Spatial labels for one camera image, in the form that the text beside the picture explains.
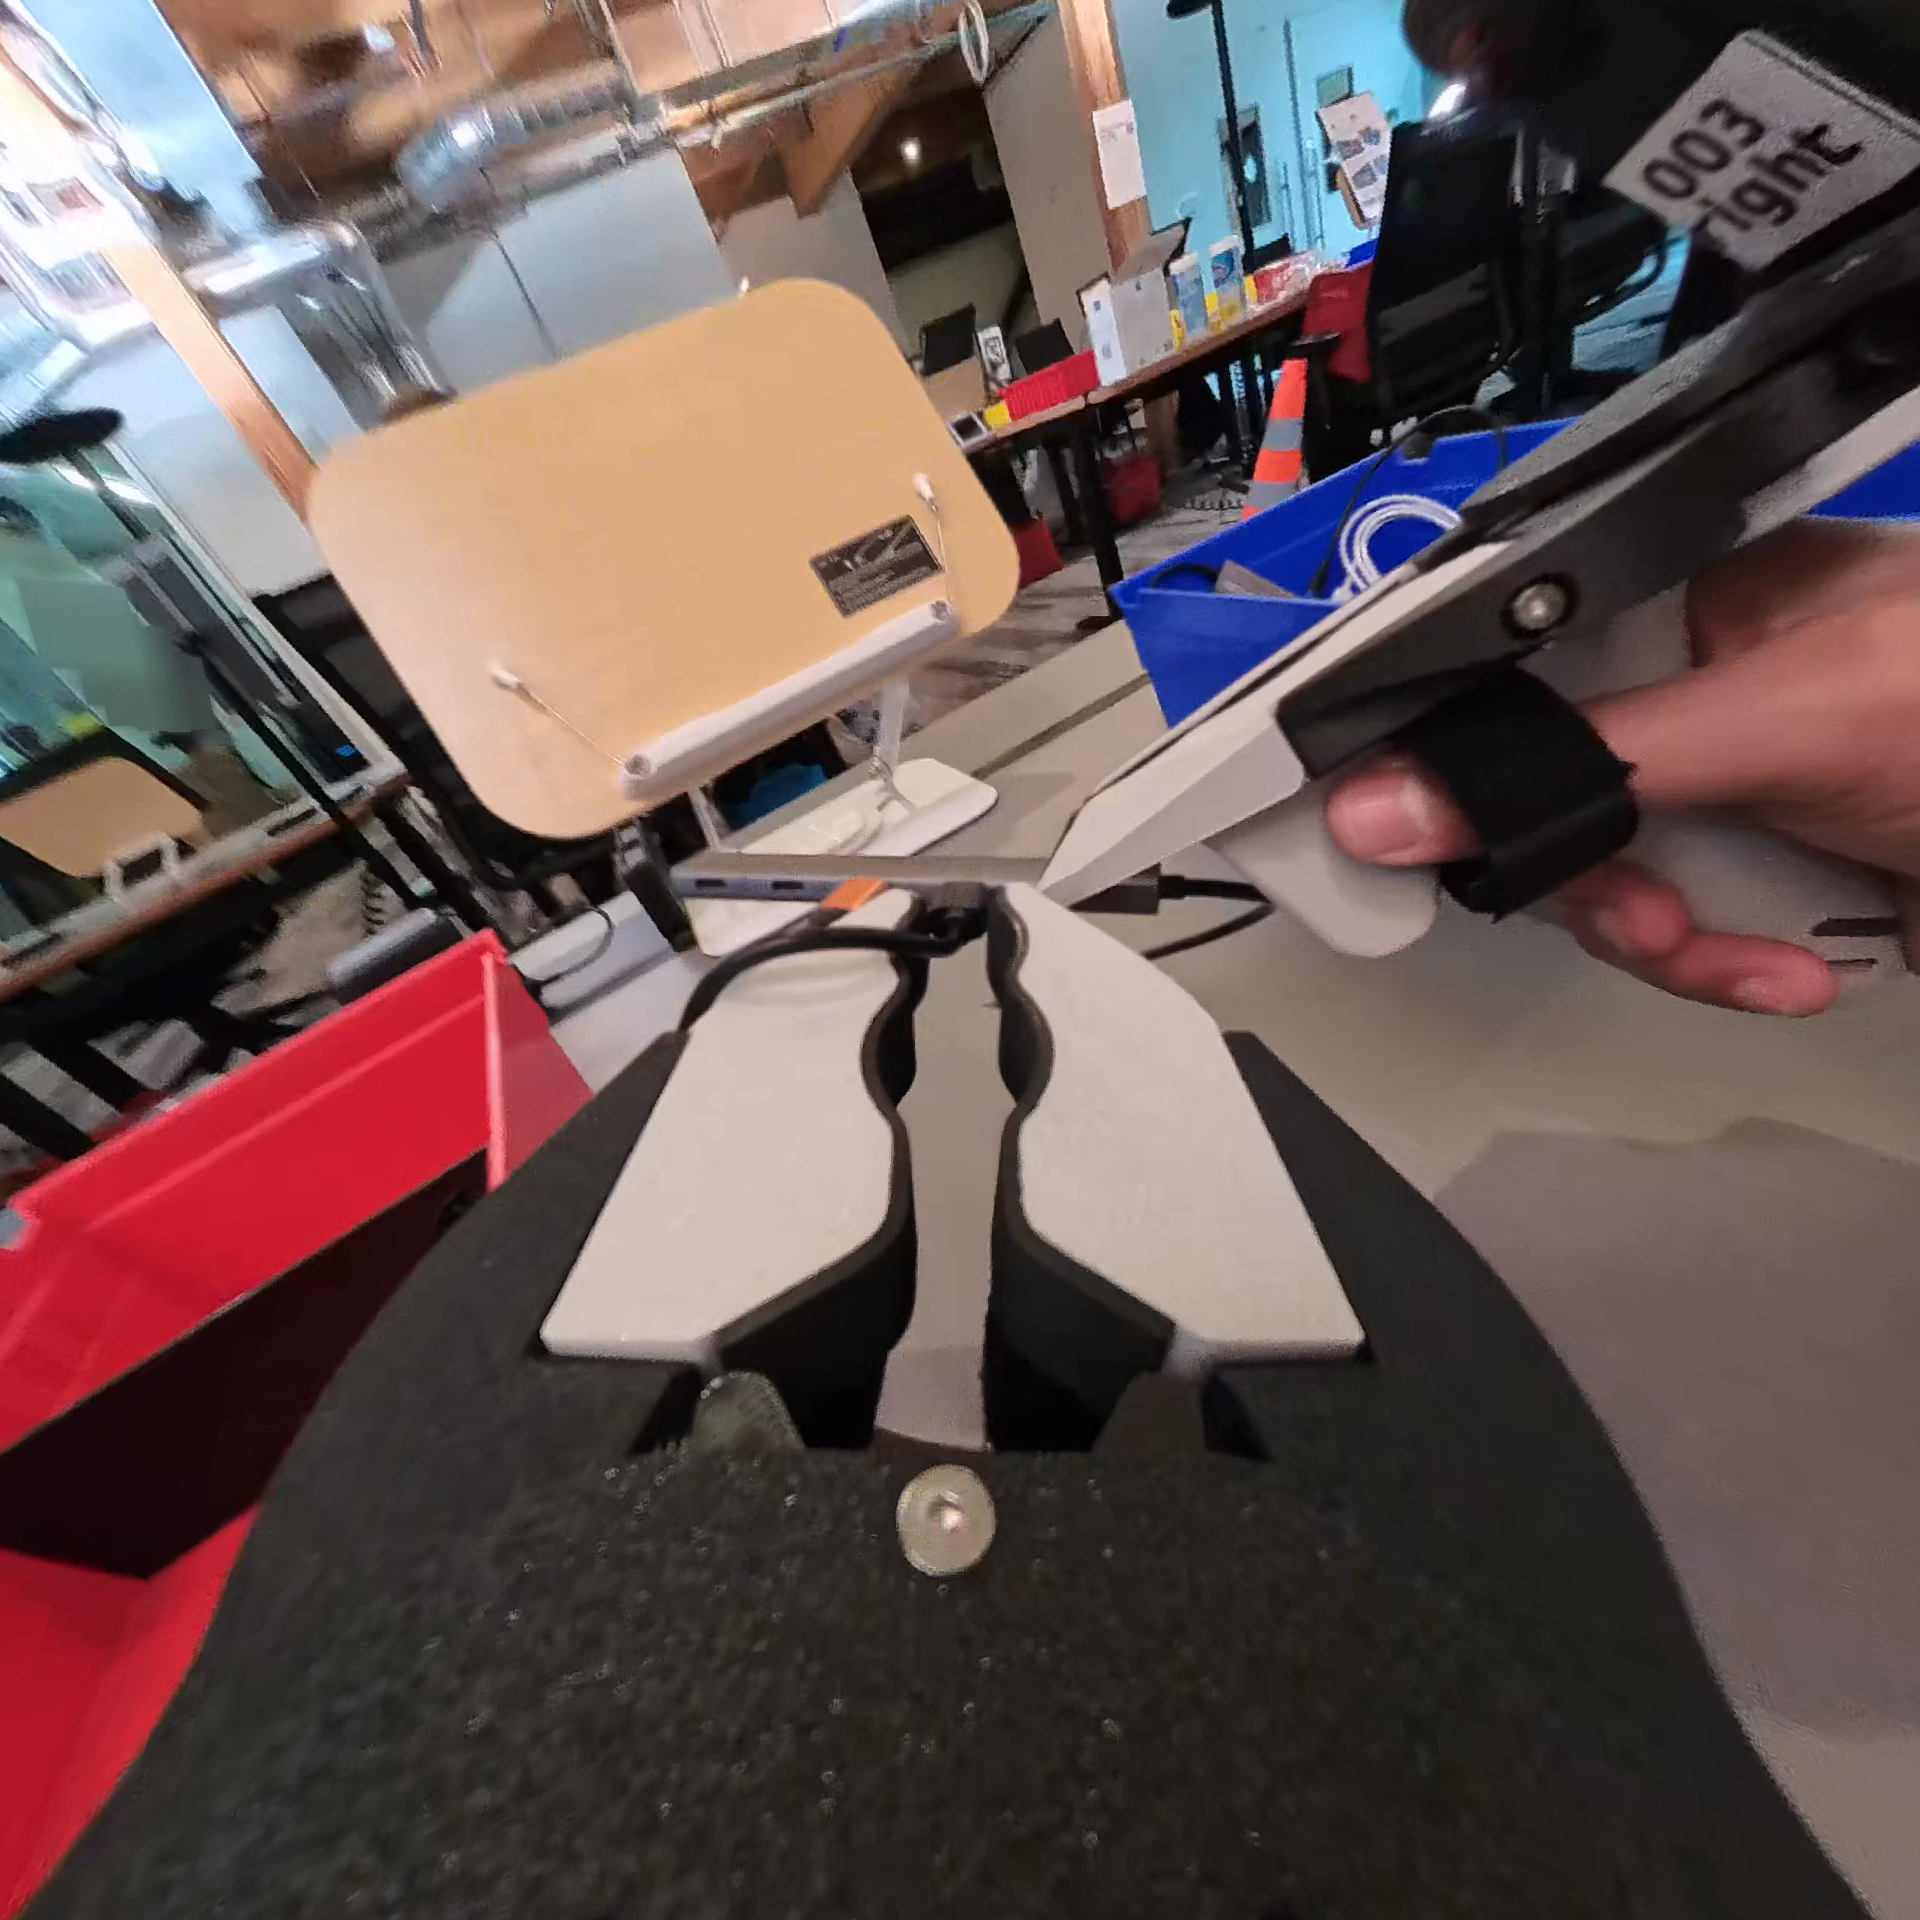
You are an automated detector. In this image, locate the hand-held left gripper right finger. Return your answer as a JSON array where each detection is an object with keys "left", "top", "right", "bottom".
[{"left": 983, "top": 883, "right": 1368, "bottom": 1450}]

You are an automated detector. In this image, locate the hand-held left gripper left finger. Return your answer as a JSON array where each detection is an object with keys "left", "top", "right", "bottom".
[{"left": 537, "top": 887, "right": 922, "bottom": 1450}]

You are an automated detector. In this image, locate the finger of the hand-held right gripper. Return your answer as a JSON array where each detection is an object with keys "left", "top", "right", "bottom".
[{"left": 1040, "top": 540, "right": 1520, "bottom": 904}]

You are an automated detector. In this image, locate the blue plastic bin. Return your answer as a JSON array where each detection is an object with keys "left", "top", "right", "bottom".
[{"left": 1111, "top": 415, "right": 1920, "bottom": 723}]

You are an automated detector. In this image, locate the white cable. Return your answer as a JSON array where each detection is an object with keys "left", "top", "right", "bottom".
[{"left": 1332, "top": 496, "right": 1466, "bottom": 602}]

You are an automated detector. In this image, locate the red plastic bin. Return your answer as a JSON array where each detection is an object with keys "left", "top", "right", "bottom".
[{"left": 0, "top": 927, "right": 595, "bottom": 1920}]

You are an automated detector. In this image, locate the grey desk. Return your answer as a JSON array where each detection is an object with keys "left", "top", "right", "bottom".
[{"left": 511, "top": 614, "right": 1920, "bottom": 1920}]

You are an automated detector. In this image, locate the person's right hand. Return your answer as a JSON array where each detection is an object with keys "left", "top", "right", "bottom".
[{"left": 1329, "top": 562, "right": 1920, "bottom": 1022}]

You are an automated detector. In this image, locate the black office chair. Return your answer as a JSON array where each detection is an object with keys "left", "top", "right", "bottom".
[{"left": 1304, "top": 117, "right": 1577, "bottom": 484}]

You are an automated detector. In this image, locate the black box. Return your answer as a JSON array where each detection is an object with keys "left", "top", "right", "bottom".
[{"left": 616, "top": 826, "right": 704, "bottom": 959}]

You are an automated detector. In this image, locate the orange traffic cone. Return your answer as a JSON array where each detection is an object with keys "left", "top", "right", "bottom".
[{"left": 1241, "top": 357, "right": 1311, "bottom": 524}]

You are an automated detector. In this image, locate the wooden background table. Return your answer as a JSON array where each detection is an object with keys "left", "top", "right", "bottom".
[{"left": 952, "top": 276, "right": 1354, "bottom": 588}]

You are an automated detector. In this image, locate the wooden book stand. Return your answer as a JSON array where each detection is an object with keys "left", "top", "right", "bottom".
[{"left": 305, "top": 276, "right": 1024, "bottom": 903}]

